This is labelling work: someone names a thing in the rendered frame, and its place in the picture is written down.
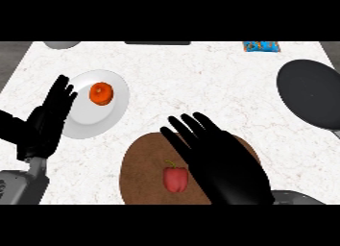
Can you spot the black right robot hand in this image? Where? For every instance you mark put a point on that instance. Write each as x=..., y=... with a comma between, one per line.
x=229, y=166

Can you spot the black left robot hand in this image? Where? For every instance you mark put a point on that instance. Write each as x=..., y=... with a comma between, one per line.
x=42, y=128

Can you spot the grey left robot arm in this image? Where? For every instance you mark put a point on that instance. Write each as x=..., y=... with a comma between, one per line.
x=20, y=185

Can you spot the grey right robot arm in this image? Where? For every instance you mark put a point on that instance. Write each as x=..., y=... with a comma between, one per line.
x=294, y=198

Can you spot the red bell pepper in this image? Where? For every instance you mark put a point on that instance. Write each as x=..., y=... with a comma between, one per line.
x=175, y=179

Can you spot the round brown cutting board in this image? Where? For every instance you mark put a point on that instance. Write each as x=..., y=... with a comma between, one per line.
x=148, y=173

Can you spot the dark grey frying pan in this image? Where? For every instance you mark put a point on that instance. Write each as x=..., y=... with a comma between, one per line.
x=313, y=96

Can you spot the white round plate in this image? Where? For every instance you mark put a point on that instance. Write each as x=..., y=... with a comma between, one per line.
x=89, y=112

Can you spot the orange fruit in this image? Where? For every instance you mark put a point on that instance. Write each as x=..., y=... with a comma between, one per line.
x=101, y=93

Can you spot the grey round bowl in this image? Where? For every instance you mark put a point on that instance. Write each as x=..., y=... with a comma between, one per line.
x=61, y=44

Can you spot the blue and orange packet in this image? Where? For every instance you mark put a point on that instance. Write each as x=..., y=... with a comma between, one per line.
x=260, y=46

